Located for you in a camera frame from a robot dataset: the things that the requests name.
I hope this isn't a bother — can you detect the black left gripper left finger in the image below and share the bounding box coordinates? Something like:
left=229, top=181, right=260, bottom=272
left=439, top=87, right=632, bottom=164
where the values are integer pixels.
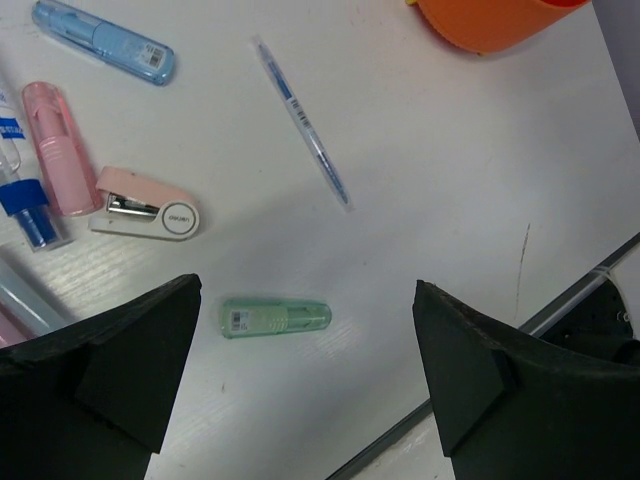
left=1, top=274, right=202, bottom=480

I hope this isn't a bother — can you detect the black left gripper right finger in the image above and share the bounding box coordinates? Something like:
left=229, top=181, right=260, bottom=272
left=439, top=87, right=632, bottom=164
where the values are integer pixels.
left=413, top=281, right=639, bottom=479

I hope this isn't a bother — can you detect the green correction tape dispenser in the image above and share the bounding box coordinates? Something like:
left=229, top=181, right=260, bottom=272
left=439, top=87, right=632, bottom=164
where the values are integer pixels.
left=219, top=298, right=332, bottom=339

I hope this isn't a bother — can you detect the pink correction tape dispenser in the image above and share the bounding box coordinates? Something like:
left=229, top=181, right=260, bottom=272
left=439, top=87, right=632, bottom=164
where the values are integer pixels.
left=22, top=81, right=102, bottom=216

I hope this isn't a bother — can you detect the blue correction tape dispenser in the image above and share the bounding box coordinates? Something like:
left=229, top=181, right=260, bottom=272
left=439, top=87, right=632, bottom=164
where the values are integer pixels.
left=31, top=1, right=175, bottom=86

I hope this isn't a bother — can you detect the light blue highlighter marker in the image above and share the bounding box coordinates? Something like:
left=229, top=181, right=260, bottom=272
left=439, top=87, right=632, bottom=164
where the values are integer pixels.
left=1, top=260, right=70, bottom=336

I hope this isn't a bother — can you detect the pink highlighter marker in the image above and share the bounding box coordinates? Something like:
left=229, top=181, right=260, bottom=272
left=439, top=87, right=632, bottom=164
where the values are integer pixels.
left=0, top=306, right=32, bottom=348

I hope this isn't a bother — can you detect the clear blue spray bottle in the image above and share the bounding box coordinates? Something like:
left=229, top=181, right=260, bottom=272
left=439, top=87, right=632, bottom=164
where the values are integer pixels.
left=1, top=79, right=71, bottom=251

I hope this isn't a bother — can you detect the orange round pen holder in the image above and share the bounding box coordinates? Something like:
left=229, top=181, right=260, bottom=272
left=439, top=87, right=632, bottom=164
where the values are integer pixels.
left=407, top=0, right=588, bottom=55

